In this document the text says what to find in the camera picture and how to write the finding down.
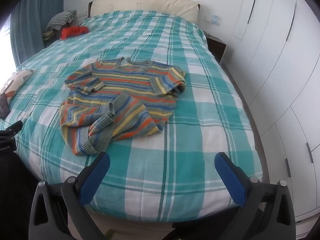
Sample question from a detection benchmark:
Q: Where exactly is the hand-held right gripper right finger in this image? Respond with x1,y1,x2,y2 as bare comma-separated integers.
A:
214,152,297,240

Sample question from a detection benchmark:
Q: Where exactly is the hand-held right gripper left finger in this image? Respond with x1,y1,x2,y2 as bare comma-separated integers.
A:
29,152,111,240

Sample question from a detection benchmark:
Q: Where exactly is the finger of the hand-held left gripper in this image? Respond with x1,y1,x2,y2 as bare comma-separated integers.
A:
5,121,23,133

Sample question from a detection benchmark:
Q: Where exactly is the striped knit sweater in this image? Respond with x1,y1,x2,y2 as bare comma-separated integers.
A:
59,57,187,155

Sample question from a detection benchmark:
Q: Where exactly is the patterned beige cushion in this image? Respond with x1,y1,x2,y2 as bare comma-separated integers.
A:
0,69,34,103

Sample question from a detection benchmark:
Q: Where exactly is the teal plaid bed blanket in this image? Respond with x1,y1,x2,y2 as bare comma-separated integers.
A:
0,10,263,223

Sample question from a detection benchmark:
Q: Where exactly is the teal curtain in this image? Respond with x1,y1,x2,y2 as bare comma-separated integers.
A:
10,0,66,67

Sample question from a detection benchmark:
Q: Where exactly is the red cloth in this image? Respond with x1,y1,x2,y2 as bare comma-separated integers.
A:
60,26,90,40

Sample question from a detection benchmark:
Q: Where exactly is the folded grey-green striped blanket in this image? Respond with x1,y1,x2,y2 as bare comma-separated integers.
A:
45,10,77,32

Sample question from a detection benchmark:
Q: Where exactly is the white wardrobe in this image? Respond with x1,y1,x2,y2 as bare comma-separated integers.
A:
220,0,320,240

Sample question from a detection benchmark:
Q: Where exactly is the dark wooden nightstand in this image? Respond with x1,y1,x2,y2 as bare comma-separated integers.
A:
204,34,227,64

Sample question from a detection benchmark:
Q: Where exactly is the cream padded headboard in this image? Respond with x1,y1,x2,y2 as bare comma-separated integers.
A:
89,0,201,22

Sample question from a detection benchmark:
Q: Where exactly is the white wall socket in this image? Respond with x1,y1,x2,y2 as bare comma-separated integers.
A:
205,15,222,26

